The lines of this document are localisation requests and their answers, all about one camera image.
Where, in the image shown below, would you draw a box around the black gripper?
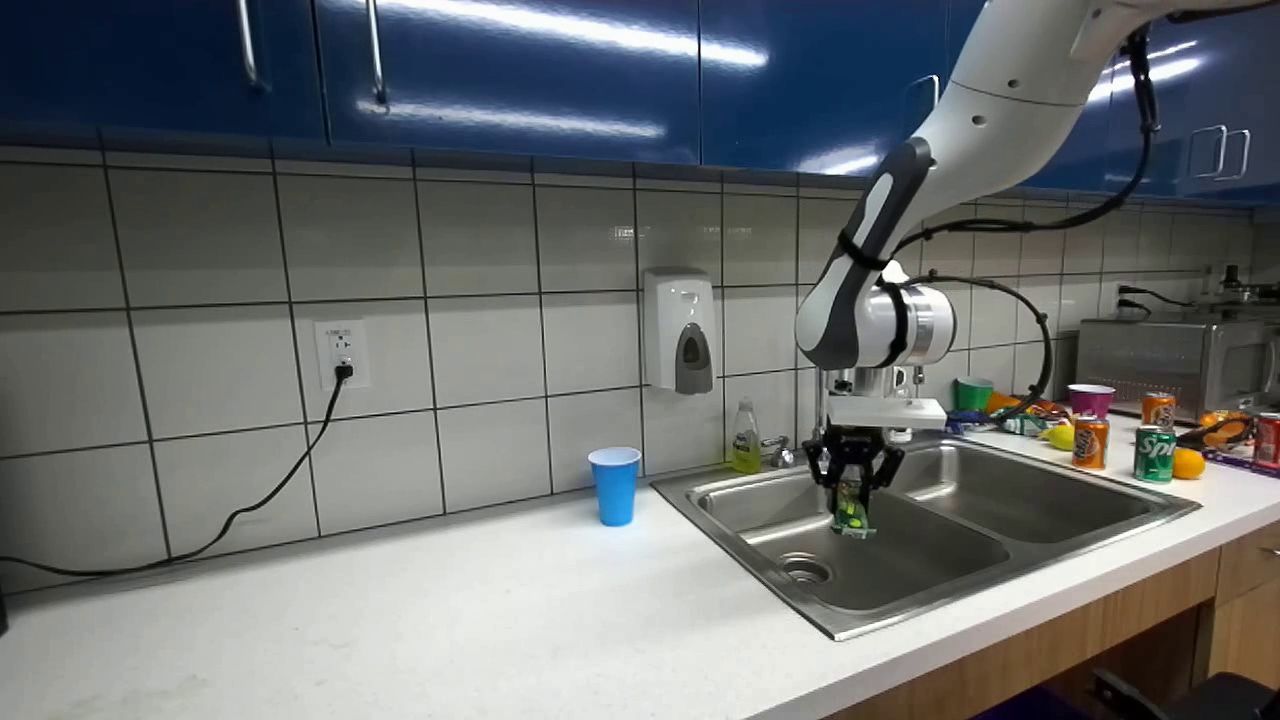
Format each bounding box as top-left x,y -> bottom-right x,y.
805,423 -> 903,523

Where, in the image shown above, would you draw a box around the green protein bar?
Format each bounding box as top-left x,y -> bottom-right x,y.
831,492 -> 873,542

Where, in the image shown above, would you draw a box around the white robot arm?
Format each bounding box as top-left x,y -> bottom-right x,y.
794,0 -> 1272,532

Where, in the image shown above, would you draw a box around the stainless steel double sink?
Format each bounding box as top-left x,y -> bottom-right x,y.
662,440 -> 1190,641

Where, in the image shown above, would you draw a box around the chrome faucet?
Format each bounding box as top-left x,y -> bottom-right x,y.
765,436 -> 815,470

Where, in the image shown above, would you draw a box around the green dish soap bottle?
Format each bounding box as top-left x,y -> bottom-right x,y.
726,401 -> 765,477

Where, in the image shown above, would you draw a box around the green plastic cup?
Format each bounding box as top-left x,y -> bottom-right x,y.
952,379 -> 992,414

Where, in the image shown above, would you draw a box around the yellow lemon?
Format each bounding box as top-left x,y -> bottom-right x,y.
1043,421 -> 1076,454

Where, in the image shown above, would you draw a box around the blue plastic cup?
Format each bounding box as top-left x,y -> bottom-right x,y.
588,450 -> 639,527

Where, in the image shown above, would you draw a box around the orange soda can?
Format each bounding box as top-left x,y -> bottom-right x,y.
1071,418 -> 1109,470

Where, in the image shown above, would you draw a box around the pink cup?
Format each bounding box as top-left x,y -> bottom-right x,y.
1069,379 -> 1117,421

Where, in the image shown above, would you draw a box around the green soda can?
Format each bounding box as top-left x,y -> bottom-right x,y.
1131,423 -> 1176,480

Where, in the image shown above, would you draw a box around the orange fruit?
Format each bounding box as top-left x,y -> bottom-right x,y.
1172,450 -> 1206,480

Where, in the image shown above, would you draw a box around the steel microwave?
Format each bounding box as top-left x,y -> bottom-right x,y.
1076,321 -> 1277,421

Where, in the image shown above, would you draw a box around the wooden lower cabinets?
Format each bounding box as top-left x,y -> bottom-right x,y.
835,523 -> 1280,720

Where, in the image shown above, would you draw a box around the blue upper cabinets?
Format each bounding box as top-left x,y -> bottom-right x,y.
0,0 -> 1280,214

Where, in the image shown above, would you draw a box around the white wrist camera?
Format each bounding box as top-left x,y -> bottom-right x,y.
844,397 -> 948,432

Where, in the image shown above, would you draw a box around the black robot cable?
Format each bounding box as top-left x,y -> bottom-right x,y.
890,25 -> 1160,405

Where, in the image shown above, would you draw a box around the white wall soap dispenser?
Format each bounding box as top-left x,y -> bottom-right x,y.
644,271 -> 717,397

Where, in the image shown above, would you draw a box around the black power cord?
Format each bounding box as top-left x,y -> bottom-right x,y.
0,361 -> 361,583

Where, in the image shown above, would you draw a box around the white wall outlet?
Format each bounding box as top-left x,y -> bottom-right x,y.
317,321 -> 371,387

